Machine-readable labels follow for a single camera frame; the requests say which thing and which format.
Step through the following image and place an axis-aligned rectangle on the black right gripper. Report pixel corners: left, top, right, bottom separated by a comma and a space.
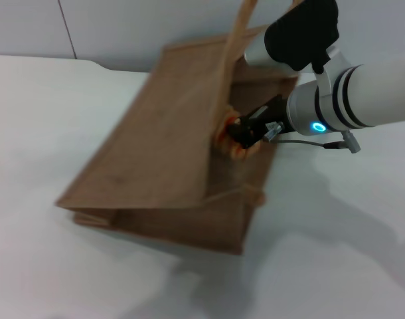
226, 94, 291, 150

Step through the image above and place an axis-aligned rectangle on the orange striped bread loaf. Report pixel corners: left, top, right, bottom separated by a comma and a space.
214, 106, 260, 161

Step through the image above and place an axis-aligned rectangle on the brown jute handbag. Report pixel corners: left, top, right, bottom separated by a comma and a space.
54, 0, 301, 257

